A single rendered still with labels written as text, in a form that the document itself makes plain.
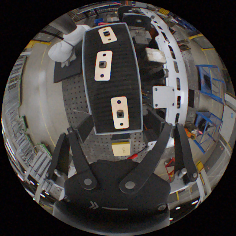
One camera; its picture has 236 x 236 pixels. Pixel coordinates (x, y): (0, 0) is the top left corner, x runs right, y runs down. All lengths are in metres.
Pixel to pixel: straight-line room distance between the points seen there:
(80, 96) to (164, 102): 0.68
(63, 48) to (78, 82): 0.39
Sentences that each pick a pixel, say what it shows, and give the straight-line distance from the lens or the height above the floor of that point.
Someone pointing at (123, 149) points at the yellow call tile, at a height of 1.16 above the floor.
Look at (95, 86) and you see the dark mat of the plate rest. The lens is 0.21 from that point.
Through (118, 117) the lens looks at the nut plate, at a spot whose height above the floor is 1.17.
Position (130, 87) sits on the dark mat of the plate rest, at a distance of 0.19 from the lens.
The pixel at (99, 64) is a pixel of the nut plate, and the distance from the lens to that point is 0.20.
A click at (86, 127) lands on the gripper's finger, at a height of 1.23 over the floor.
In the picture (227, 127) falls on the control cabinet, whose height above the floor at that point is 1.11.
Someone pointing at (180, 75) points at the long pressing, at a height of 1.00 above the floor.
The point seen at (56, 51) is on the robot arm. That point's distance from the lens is 0.67.
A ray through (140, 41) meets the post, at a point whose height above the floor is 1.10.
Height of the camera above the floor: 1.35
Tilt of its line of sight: 67 degrees down
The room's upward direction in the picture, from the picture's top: 175 degrees counter-clockwise
